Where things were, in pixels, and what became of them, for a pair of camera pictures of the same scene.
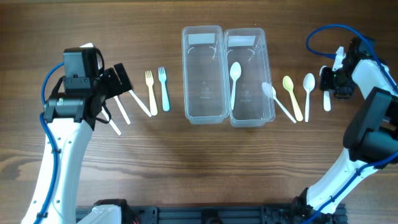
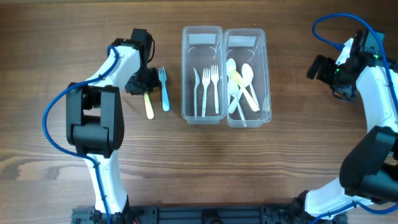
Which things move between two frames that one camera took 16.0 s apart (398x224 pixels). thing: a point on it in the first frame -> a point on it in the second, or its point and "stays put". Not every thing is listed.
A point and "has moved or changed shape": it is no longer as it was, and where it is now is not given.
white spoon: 235,72 -> 231,67
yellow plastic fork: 150,83 has moved or changed shape
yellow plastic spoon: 288,83 -> 236,78
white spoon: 326,96 -> 232,106
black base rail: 223,214 stays put
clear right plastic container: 252,107 stays put
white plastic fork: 111,121 has moved or changed shape
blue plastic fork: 163,78 stays put
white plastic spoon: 309,83 -> 247,77
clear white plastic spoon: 271,92 -> 233,88
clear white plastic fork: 137,99 -> 197,83
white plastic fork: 122,110 -> 206,79
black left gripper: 106,88 -> 140,84
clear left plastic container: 204,78 stays put
